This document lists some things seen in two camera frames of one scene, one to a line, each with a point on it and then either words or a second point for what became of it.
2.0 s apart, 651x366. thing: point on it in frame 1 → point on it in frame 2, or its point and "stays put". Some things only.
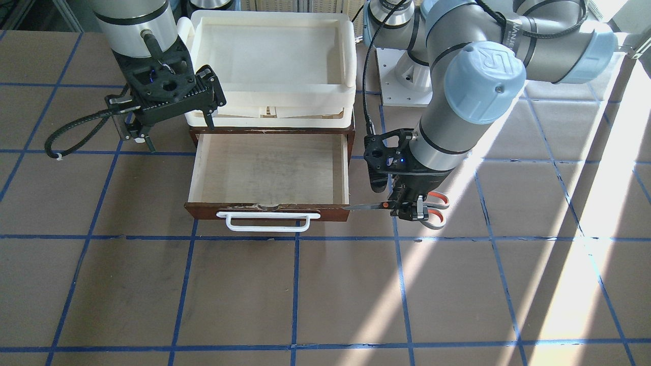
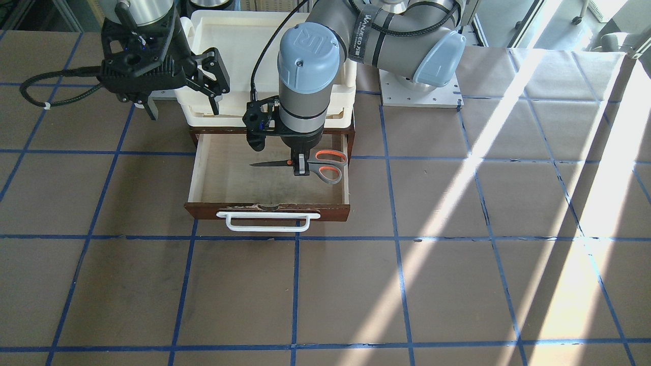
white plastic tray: x=275 y=69 stays put
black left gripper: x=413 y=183 → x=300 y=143
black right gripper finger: x=128 y=125 → x=150 y=107
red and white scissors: x=435 y=201 → x=326 y=163
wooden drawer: x=270 y=178 stays put
